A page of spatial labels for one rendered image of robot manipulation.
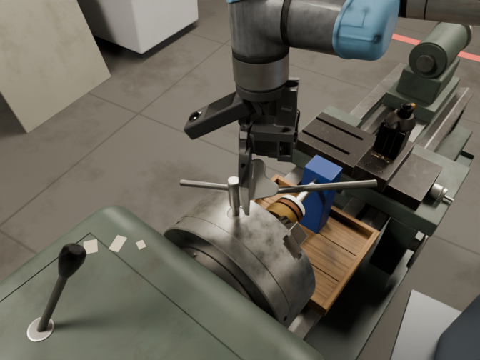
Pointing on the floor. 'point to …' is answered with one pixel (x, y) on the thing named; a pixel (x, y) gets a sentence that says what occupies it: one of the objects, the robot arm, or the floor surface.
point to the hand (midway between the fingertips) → (251, 183)
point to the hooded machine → (138, 22)
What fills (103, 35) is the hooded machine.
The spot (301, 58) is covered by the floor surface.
